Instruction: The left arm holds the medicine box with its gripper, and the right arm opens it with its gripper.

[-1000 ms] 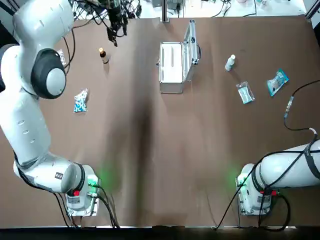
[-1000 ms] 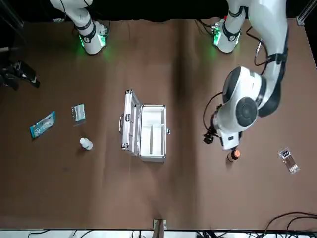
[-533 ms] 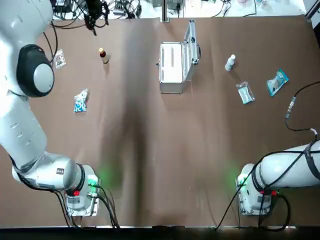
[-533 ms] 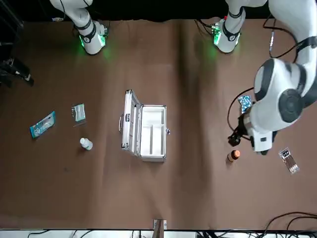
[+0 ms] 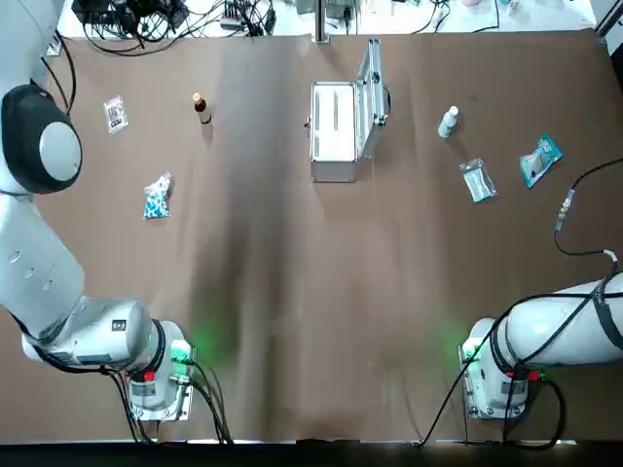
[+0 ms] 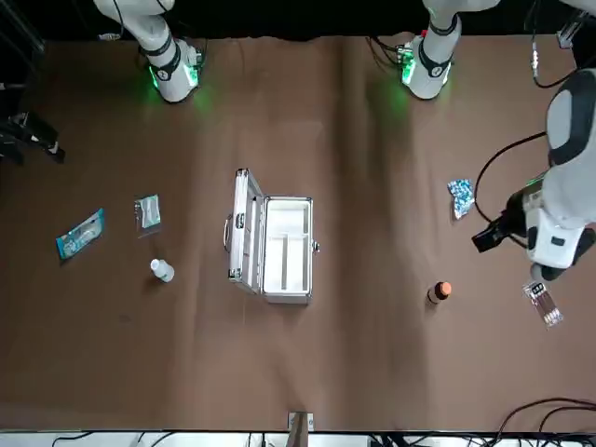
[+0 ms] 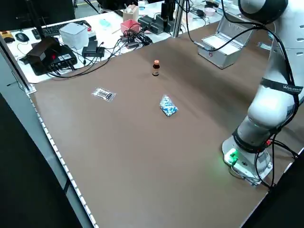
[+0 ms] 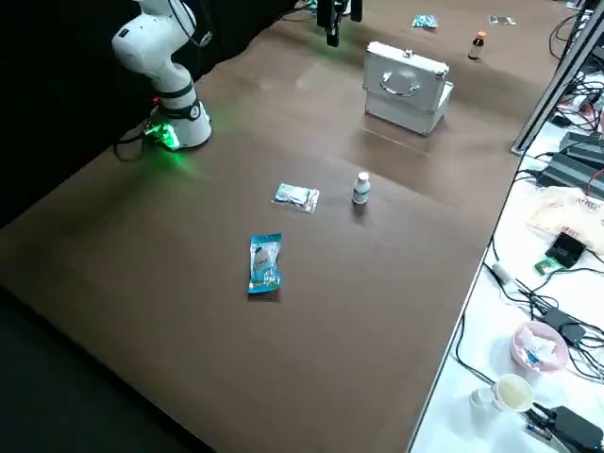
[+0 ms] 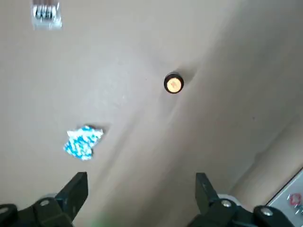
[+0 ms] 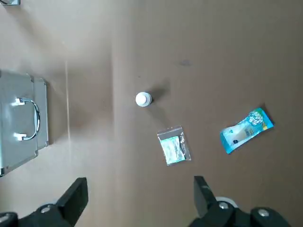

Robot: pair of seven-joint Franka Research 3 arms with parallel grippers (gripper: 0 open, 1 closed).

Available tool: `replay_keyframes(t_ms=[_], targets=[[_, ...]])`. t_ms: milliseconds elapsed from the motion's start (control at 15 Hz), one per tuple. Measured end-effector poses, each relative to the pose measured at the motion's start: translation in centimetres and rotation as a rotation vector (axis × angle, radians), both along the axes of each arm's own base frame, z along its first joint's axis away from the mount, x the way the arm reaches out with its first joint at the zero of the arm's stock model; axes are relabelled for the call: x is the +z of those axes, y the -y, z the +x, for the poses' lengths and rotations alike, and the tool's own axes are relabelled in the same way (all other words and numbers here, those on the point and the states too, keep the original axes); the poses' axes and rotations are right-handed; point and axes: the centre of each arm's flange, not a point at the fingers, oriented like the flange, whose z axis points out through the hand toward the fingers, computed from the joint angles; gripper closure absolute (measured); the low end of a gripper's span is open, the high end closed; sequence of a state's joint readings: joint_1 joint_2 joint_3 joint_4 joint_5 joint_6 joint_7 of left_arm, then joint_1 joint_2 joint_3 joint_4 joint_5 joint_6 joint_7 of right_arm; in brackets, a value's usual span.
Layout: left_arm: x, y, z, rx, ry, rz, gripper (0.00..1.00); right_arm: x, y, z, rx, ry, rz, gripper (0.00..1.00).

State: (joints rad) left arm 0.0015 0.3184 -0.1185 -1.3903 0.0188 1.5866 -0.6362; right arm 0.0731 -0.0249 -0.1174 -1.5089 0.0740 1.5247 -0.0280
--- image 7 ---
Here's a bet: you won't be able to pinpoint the dark brown box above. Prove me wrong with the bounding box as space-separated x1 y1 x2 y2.
26 37 61 61

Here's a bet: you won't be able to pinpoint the black docking station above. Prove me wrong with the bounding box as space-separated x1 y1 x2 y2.
137 13 172 34

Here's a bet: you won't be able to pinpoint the small black box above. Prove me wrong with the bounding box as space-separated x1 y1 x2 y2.
82 39 106 58

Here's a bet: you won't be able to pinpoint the brown bottle orange cap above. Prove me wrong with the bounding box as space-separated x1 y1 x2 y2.
152 59 161 77

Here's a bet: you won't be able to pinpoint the clear packet black label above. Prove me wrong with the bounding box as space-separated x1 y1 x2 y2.
91 86 117 103

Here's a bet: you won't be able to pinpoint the tall black device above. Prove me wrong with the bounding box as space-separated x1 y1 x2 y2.
161 0 177 21

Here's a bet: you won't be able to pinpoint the black computer mouse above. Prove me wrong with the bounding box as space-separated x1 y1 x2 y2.
15 32 31 43

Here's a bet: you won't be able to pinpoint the silver aluminium medicine box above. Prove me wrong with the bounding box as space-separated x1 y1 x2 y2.
197 16 257 70

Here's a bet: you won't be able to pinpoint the cardboard box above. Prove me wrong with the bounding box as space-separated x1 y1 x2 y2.
122 4 140 24

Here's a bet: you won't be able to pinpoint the blue white capsule bag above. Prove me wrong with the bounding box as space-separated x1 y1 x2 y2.
159 95 179 118

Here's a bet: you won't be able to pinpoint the black cable silver connector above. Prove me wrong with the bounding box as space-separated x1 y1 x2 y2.
184 0 210 52

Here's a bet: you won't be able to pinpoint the black keyboard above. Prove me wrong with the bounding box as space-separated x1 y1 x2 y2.
31 20 92 40

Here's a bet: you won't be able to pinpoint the black monitor screen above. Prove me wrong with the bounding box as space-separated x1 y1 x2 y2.
0 0 76 32

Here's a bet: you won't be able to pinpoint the white cube box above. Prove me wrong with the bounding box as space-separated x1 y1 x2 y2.
58 22 88 50

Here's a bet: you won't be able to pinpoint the black network switch box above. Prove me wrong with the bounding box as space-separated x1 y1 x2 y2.
19 44 78 76

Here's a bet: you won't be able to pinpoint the aluminium frame post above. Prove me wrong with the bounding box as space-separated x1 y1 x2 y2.
172 0 189 38

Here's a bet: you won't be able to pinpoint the aluminium frame rail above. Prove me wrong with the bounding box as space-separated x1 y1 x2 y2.
0 35 38 95

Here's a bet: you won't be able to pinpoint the pink open box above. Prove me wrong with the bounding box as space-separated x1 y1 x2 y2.
120 19 143 37

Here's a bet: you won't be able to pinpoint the black cable hub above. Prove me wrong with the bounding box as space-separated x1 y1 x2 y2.
119 28 153 50

